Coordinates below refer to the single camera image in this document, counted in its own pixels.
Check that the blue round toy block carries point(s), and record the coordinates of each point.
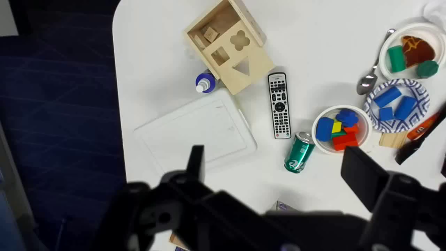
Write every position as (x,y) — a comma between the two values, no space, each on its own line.
(348,117)

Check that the clear bottle cap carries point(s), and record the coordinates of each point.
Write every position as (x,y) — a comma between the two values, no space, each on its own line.
(203,87)

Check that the green toy cylinder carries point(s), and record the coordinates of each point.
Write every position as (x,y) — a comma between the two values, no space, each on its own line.
(397,59)

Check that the metal spoon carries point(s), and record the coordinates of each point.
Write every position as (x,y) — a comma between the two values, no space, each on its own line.
(367,84)

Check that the brown toy food piece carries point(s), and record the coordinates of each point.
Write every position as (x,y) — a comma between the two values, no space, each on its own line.
(418,49)

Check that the blue patterned paper plate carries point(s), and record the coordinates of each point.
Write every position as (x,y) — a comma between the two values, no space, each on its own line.
(419,91)

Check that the green round toy piece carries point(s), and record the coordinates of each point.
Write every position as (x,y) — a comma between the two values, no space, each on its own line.
(427,69)

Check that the yellow toy block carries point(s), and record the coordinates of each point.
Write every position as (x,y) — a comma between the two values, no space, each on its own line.
(337,127)

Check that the grey remote control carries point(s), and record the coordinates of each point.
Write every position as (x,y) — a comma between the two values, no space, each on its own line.
(280,106)

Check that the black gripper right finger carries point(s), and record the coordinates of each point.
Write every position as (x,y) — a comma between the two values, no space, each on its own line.
(399,209)

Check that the small blue toy block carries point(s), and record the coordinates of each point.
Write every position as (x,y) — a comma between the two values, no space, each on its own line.
(385,113)

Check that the white crumpled cloth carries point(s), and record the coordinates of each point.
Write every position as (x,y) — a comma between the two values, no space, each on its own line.
(437,11)

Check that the white bowl of toy food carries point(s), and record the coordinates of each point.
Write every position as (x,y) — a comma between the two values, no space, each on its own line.
(419,30)

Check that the small wooden block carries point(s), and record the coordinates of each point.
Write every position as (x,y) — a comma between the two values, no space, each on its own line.
(210,32)
(200,41)

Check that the long blue toy block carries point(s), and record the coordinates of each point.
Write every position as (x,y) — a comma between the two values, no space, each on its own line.
(387,96)

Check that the white bowl of toy blocks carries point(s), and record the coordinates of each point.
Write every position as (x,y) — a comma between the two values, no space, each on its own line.
(365,133)

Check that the small blue bottle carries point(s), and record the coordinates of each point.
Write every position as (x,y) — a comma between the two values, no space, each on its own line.
(207,78)

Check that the red toy block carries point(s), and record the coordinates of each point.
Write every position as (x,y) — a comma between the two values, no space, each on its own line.
(346,141)

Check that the blue toy cylinder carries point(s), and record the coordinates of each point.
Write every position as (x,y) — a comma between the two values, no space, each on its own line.
(406,108)

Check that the orange and black tool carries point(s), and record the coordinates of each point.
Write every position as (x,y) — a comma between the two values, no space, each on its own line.
(426,126)

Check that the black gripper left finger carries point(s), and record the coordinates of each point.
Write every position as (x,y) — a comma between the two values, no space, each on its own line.
(154,218)

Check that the blue square toy block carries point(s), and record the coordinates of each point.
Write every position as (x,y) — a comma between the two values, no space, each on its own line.
(326,129)

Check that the pale wooden sticks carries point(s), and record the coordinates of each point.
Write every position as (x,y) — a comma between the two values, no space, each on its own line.
(392,140)

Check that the wooden shape sorter toy box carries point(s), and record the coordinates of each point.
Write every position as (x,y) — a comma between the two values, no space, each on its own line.
(246,60)

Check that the clear plastic bin white lid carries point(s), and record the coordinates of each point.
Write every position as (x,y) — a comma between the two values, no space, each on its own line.
(196,134)

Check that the green soda can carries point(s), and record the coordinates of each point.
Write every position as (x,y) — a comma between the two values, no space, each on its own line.
(300,154)

